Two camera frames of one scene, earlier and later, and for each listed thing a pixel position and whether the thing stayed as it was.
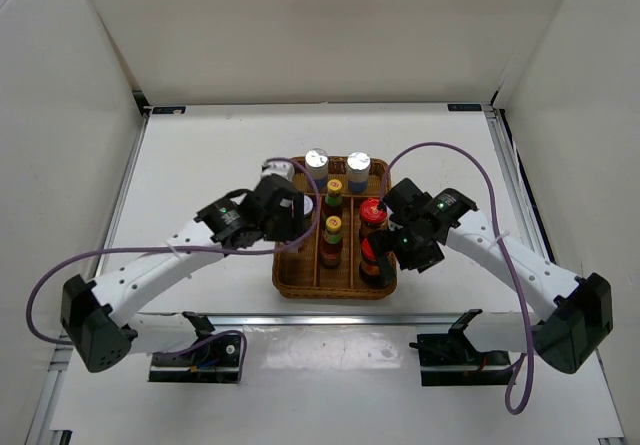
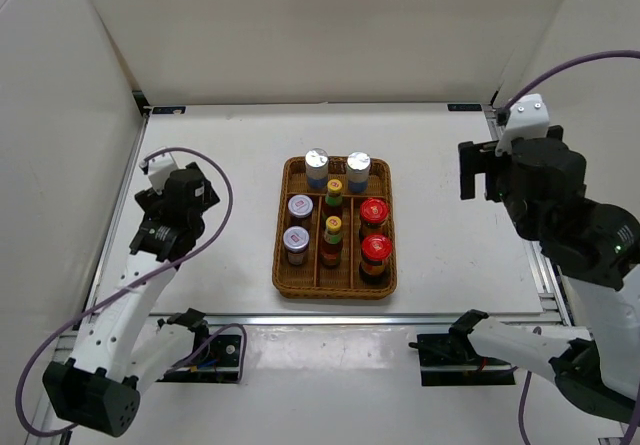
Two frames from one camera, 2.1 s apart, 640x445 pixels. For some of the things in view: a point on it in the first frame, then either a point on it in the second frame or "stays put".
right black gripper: [383, 241] → [475, 159]
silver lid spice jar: [358, 165] stays put
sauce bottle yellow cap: [331, 252] stays put
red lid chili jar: [370, 271] stays put
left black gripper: [293, 227] → [149, 200]
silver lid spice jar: [317, 165] stays put
